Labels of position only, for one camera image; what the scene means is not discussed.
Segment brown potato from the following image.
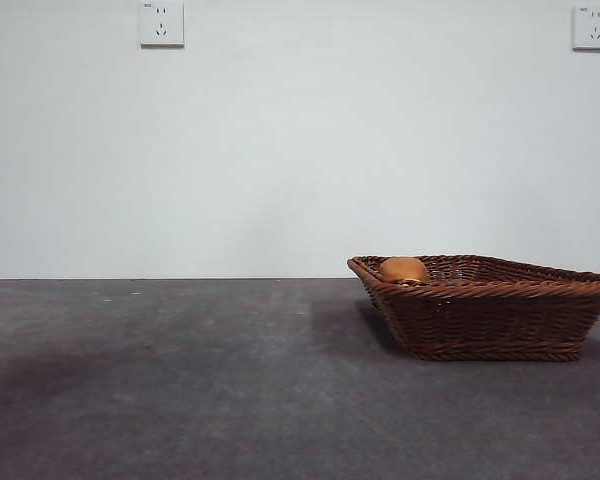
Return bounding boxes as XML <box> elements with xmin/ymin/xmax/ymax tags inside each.
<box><xmin>378</xmin><ymin>256</ymin><xmax>431</xmax><ymax>284</ymax></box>

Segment brown wicker basket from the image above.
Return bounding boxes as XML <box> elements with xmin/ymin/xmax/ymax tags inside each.
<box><xmin>346</xmin><ymin>254</ymin><xmax>600</xmax><ymax>362</ymax></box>

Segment white wall socket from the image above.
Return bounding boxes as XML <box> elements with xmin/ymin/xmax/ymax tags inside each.
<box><xmin>572</xmin><ymin>4</ymin><xmax>600</xmax><ymax>52</ymax></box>
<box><xmin>139</xmin><ymin>0</ymin><xmax>185</xmax><ymax>50</ymax></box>

